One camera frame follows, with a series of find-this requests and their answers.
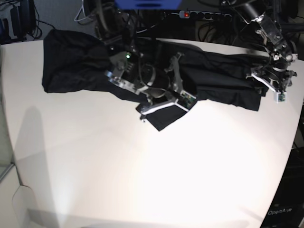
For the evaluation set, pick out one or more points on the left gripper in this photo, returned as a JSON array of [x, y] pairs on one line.
[[275, 79]]

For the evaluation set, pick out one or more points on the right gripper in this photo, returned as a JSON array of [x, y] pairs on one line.
[[163, 88]]

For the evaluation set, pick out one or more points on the dark long-sleeve T-shirt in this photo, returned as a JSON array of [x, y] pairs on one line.
[[75, 61]]

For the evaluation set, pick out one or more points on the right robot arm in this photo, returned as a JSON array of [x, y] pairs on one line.
[[135, 71]]

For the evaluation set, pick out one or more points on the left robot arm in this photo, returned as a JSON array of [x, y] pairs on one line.
[[280, 52]]

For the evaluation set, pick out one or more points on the blue plastic bin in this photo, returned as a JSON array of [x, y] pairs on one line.
[[148, 4]]

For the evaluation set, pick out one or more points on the black OpenArm control box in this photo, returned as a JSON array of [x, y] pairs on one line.
[[287, 207]]

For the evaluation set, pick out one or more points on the black power adapter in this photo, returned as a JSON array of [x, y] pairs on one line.
[[23, 18]]

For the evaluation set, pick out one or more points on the glass side panel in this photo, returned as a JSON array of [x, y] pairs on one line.
[[6, 150]]

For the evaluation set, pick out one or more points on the grey power strip red switch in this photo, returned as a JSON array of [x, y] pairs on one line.
[[204, 15]]

